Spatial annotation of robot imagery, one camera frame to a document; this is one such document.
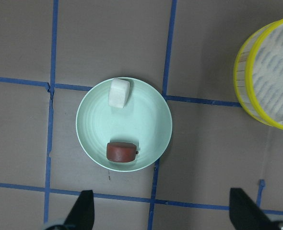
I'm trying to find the yellow steamer basket near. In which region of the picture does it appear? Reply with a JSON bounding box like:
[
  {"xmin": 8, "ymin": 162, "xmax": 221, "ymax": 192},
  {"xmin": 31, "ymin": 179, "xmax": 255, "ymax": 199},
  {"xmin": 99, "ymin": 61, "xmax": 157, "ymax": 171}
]
[{"xmin": 233, "ymin": 19, "xmax": 283, "ymax": 130}]

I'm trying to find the green plate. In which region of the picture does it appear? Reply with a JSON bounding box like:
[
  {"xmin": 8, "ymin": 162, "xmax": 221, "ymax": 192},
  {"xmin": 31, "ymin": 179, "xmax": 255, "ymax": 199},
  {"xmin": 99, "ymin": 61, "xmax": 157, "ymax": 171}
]
[{"xmin": 75, "ymin": 77, "xmax": 173, "ymax": 172}]

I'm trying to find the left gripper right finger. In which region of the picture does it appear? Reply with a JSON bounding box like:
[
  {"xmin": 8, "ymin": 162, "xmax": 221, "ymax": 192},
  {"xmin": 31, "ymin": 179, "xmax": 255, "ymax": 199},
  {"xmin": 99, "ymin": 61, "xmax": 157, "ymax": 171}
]
[{"xmin": 229, "ymin": 188, "xmax": 279, "ymax": 230}]

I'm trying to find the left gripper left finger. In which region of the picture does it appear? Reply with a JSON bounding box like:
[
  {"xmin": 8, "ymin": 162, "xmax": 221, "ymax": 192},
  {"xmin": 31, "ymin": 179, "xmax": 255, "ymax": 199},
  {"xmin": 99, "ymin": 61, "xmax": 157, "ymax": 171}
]
[{"xmin": 64, "ymin": 190, "xmax": 94, "ymax": 230}]

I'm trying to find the red-brown bun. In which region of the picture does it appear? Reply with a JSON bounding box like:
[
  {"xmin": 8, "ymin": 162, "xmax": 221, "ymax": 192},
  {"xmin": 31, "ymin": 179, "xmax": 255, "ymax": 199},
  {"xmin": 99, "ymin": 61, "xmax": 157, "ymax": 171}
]
[{"xmin": 106, "ymin": 142, "xmax": 139, "ymax": 163}]

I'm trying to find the white bun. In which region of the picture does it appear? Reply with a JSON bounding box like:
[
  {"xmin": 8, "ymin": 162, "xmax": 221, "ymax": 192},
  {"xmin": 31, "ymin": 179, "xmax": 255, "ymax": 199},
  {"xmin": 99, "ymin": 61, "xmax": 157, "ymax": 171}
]
[{"xmin": 108, "ymin": 78, "xmax": 130, "ymax": 108}]

